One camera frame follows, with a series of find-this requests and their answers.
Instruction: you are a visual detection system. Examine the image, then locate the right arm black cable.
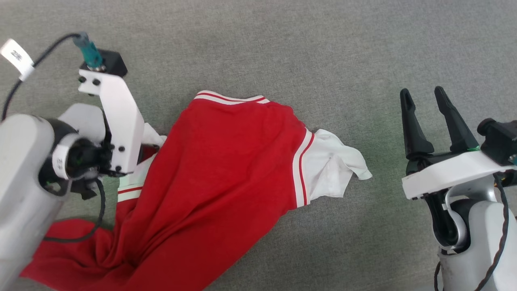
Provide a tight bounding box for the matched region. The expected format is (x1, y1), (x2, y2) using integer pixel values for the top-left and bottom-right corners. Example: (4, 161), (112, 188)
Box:
(434, 173), (511, 291)

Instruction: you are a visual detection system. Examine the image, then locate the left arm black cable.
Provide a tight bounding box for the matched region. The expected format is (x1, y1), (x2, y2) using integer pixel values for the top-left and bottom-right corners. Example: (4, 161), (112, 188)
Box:
(0, 33), (106, 243)

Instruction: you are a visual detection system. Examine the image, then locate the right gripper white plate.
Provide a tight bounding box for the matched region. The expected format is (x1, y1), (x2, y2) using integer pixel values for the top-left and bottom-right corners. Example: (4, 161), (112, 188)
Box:
(400, 86), (517, 249)

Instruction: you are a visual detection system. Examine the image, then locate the white cable label tag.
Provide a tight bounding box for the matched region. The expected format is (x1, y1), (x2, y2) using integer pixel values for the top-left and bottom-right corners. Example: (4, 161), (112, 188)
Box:
(0, 38), (36, 82)

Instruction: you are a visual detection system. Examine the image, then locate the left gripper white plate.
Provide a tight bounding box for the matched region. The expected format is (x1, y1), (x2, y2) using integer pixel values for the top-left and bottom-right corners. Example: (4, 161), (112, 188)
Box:
(67, 69), (145, 200)

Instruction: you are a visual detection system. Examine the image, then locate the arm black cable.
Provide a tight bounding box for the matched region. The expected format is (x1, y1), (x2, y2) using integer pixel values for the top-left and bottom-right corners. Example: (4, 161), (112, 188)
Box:
(434, 173), (511, 291)
(0, 33), (106, 243)

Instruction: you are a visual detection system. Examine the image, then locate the grey fabric sofa surface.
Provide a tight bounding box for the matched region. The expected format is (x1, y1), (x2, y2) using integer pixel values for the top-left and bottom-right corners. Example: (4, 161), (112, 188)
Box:
(0, 0), (517, 291)

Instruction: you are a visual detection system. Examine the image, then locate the left camera teal connector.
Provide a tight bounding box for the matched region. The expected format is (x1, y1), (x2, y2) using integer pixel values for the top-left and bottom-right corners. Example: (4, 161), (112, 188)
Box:
(73, 32), (105, 72)

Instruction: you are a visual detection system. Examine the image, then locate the red and white shirt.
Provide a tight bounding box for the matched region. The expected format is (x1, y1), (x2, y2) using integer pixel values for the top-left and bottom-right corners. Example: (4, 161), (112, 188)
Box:
(20, 90), (373, 291)

